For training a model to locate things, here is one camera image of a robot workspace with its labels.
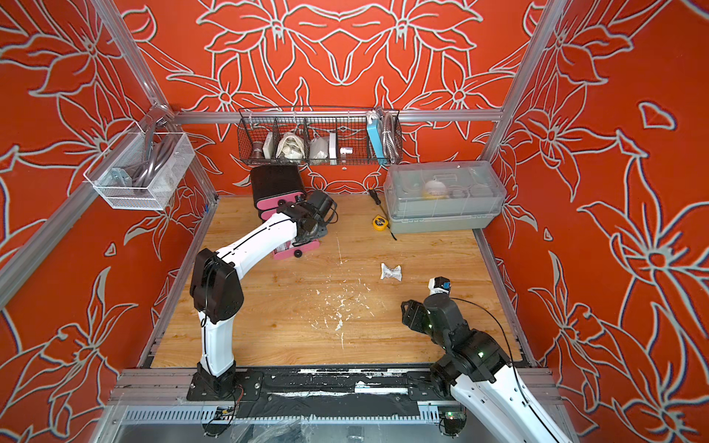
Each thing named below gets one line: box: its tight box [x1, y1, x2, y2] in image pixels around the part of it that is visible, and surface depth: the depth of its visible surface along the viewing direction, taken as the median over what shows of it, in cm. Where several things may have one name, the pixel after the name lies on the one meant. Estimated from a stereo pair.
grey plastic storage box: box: [383, 160, 507, 234], surface depth 100 cm
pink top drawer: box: [256, 191, 306, 210], surface depth 100 cm
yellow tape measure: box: [372, 215, 389, 232], surface depth 109 cm
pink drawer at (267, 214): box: [260, 208, 277, 221], surface depth 102 cm
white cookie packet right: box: [380, 262, 402, 282], surface depth 96 cm
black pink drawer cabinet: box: [251, 164, 307, 222], surface depth 105 cm
